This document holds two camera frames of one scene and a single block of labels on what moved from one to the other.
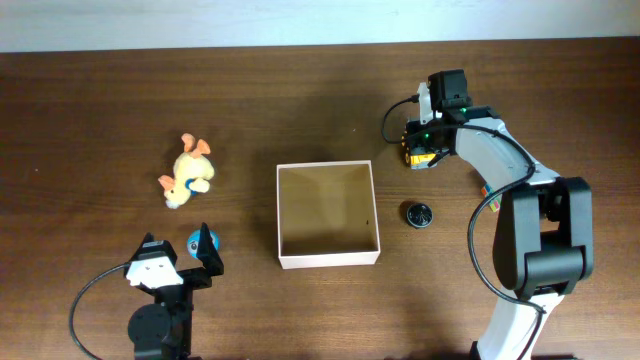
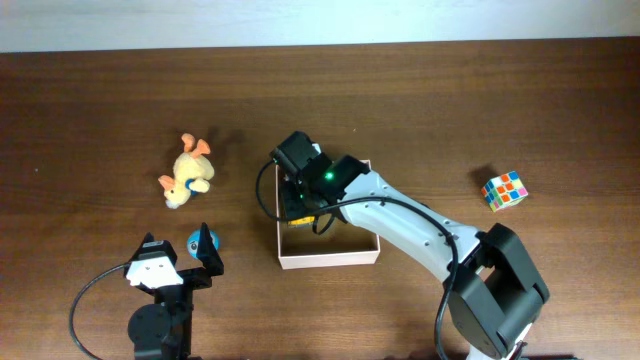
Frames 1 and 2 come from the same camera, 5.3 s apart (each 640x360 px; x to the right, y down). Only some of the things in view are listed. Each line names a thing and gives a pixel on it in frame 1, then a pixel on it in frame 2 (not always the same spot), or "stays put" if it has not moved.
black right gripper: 414,129 -> 289,206
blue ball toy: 193,241 stays put
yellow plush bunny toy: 193,172 stays put
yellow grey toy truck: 415,161 -> 301,223
